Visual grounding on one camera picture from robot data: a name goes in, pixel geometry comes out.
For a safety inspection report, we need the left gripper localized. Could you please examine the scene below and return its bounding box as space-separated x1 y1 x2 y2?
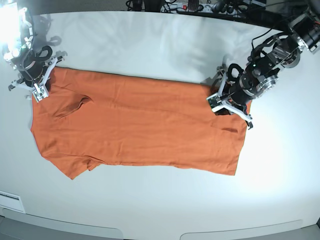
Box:
214 63 251 117

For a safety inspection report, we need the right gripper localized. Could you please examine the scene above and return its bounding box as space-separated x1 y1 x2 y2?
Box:
8 49 68 92

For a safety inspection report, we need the orange T-shirt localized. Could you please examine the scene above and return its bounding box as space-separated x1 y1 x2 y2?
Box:
30 67 247 179

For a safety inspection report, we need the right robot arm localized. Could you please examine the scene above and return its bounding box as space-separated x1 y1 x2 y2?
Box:
0 0 63 100

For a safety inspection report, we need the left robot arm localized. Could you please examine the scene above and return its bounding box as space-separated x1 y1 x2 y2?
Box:
207 9 320 128

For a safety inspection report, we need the black electronics box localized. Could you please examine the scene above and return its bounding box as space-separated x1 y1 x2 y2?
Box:
245 9 283 28

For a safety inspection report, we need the white power strip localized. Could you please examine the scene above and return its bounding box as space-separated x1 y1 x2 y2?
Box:
160 0 239 15

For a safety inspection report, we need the white paper label sheet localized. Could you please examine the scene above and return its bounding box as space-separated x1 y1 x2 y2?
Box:
0 191 26 214

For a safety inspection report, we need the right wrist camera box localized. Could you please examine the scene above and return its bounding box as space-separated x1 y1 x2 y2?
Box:
32 83 49 103

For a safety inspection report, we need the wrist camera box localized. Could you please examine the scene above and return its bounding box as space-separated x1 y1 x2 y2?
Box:
32 83 49 103
206 92 229 114

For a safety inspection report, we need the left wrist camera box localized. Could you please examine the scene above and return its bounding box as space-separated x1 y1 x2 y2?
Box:
206 92 229 114

